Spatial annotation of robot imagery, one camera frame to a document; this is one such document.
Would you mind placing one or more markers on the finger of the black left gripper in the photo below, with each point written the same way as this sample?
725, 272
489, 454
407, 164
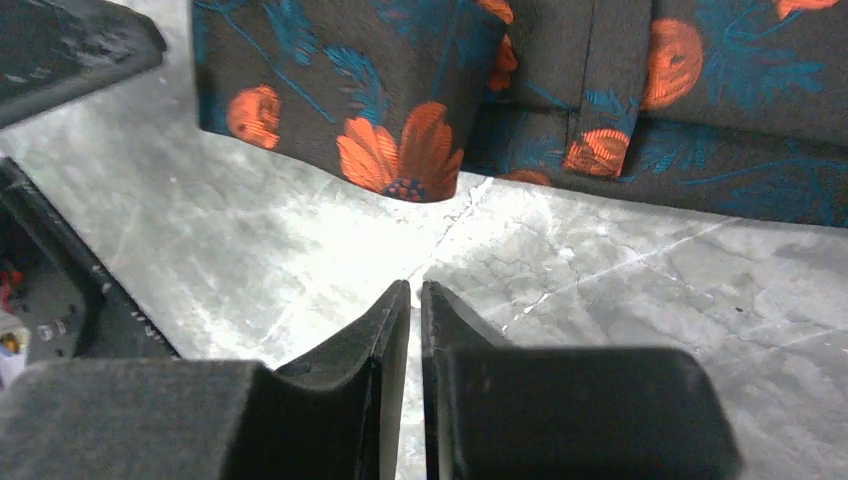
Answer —
53, 52

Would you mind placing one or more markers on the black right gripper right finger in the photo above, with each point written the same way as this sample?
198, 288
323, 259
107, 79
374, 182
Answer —
494, 410

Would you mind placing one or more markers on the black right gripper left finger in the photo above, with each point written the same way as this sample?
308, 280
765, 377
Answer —
332, 413

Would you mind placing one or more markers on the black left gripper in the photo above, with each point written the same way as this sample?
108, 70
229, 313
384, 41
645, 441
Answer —
58, 300

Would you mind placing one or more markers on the black tie orange flowers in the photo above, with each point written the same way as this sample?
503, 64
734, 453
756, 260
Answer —
731, 107

